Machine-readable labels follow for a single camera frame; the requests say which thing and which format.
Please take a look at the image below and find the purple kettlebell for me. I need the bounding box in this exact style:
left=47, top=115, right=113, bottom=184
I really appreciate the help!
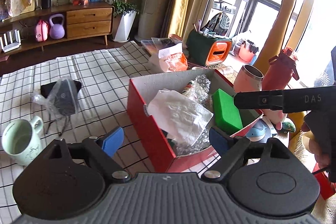
left=49, top=14, right=65, bottom=40

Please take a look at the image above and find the green sponge block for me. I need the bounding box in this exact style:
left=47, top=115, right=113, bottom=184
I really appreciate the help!
left=212, top=89, right=243, bottom=135

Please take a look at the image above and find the checkered tablecloth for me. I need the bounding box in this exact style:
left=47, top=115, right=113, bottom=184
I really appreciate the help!
left=0, top=40, right=221, bottom=224

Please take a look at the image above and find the bubble wrap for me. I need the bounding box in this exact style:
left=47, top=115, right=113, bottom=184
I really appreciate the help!
left=172, top=74, right=211, bottom=156

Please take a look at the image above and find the wooden tv cabinet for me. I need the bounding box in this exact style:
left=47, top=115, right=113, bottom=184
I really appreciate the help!
left=1, top=2, right=114, bottom=58

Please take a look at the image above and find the white router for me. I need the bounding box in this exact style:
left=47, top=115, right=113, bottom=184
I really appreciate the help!
left=0, top=29, right=21, bottom=53

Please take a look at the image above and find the whale print pouch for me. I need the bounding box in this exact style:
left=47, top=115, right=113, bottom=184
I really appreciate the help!
left=245, top=117, right=277, bottom=143

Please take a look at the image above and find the pink bunny plush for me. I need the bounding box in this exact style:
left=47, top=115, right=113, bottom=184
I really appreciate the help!
left=262, top=109, right=287, bottom=130

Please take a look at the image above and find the mint green mug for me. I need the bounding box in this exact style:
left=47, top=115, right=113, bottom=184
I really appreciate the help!
left=1, top=116, right=43, bottom=166

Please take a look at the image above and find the white paper napkin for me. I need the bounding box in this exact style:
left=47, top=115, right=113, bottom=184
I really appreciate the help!
left=147, top=90, right=213, bottom=145

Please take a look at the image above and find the green orange organizer box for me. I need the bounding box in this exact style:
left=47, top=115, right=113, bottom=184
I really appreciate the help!
left=186, top=30, right=232, bottom=67

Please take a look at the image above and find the clear bag with black item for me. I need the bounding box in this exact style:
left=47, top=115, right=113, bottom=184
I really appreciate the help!
left=32, top=76, right=82, bottom=136

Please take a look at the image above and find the yellow giraffe toy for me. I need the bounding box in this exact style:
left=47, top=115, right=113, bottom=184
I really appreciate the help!
left=253, top=0, right=313, bottom=132

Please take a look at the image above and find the red water bottle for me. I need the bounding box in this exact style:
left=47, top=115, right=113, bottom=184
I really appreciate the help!
left=262, top=47, right=299, bottom=90

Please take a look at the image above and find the orange white snack bag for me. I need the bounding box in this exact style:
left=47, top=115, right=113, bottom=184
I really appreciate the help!
left=149, top=43, right=188, bottom=73

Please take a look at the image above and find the red cardboard box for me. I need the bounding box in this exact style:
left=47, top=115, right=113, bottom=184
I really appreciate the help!
left=126, top=68, right=264, bottom=173

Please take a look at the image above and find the christmas print cloth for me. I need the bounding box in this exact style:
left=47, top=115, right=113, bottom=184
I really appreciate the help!
left=182, top=81, right=195, bottom=98

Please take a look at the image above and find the washing machine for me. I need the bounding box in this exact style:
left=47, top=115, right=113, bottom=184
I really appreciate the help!
left=209, top=0, right=236, bottom=36

